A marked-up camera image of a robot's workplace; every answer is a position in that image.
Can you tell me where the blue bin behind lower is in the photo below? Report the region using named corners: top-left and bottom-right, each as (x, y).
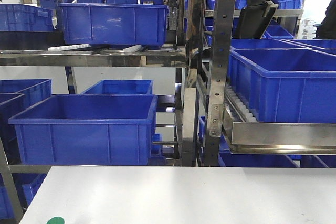
top-left (81, 80), bottom-right (153, 95)

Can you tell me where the white roller track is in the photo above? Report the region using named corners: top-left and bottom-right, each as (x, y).
top-left (225, 85), bottom-right (258, 123)

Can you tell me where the steel shelf lip right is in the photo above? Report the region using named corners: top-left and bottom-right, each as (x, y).
top-left (223, 108), bottom-right (335, 155)

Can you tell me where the large blue bin lower left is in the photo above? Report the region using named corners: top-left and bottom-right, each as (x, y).
top-left (9, 94), bottom-right (158, 166)

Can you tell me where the large blue bin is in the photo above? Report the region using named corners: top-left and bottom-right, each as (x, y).
top-left (9, 94), bottom-right (158, 166)
top-left (229, 49), bottom-right (335, 123)

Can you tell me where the blue bin upper shelf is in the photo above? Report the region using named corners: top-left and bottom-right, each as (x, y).
top-left (59, 3), bottom-right (169, 46)

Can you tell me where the large blue bin right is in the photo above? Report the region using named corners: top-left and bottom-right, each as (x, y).
top-left (229, 49), bottom-right (335, 123)

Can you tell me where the black office chair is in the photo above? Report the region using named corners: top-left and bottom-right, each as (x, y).
top-left (232, 0), bottom-right (278, 39)

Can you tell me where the steel shelf beam left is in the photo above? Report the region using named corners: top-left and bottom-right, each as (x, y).
top-left (1, 50), bottom-right (188, 67)

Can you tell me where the blue bin far left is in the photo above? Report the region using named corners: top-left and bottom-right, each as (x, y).
top-left (1, 79), bottom-right (51, 141)

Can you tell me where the green round button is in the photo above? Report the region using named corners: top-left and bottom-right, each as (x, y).
top-left (46, 216), bottom-right (65, 224)

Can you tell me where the blue crate upper left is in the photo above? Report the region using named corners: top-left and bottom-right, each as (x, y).
top-left (1, 4), bottom-right (54, 31)

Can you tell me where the steel rack upright post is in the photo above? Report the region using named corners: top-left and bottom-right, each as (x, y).
top-left (203, 0), bottom-right (235, 167)

